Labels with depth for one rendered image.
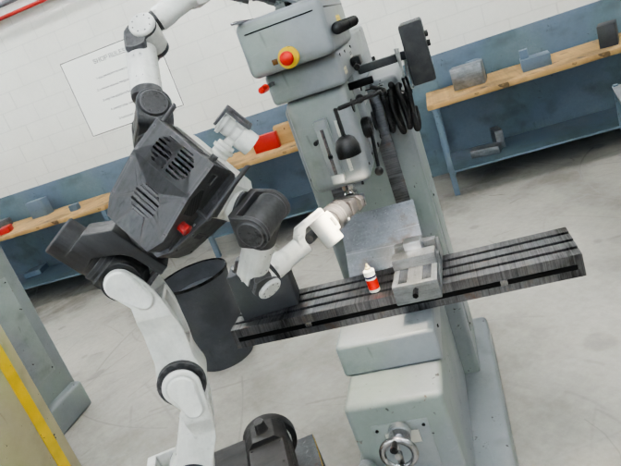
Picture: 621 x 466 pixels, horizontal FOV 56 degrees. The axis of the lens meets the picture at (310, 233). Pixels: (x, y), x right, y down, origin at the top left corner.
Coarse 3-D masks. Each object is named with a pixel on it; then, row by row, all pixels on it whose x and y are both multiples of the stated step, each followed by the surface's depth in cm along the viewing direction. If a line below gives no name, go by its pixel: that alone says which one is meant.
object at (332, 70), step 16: (304, 64) 176; (320, 64) 175; (336, 64) 175; (272, 80) 180; (288, 80) 179; (304, 80) 178; (320, 80) 177; (336, 80) 176; (272, 96) 182; (288, 96) 181; (304, 96) 181
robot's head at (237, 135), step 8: (232, 120) 160; (224, 128) 159; (232, 128) 159; (240, 128) 160; (232, 136) 160; (240, 136) 159; (248, 136) 160; (256, 136) 162; (224, 144) 160; (232, 144) 161; (240, 144) 160; (248, 144) 160; (232, 152) 162; (248, 152) 161
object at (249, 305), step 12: (228, 276) 217; (288, 276) 217; (240, 288) 218; (288, 288) 218; (240, 300) 220; (252, 300) 220; (264, 300) 220; (276, 300) 220; (288, 300) 219; (252, 312) 221; (264, 312) 221
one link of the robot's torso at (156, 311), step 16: (112, 272) 156; (128, 272) 157; (112, 288) 157; (128, 288) 157; (144, 288) 159; (160, 288) 173; (128, 304) 159; (144, 304) 159; (160, 304) 161; (176, 304) 174; (144, 320) 161; (160, 320) 163; (176, 320) 164; (144, 336) 165; (160, 336) 166; (176, 336) 167; (160, 352) 167; (176, 352) 168; (192, 352) 170; (160, 368) 169; (176, 368) 168; (192, 368) 169; (160, 384) 168
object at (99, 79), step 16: (112, 48) 629; (64, 64) 645; (80, 64) 642; (96, 64) 639; (112, 64) 636; (160, 64) 627; (80, 80) 649; (96, 80) 646; (112, 80) 643; (128, 80) 640; (80, 96) 656; (96, 96) 653; (112, 96) 650; (128, 96) 647; (176, 96) 637; (96, 112) 660; (112, 112) 657; (128, 112) 654; (96, 128) 667; (112, 128) 664
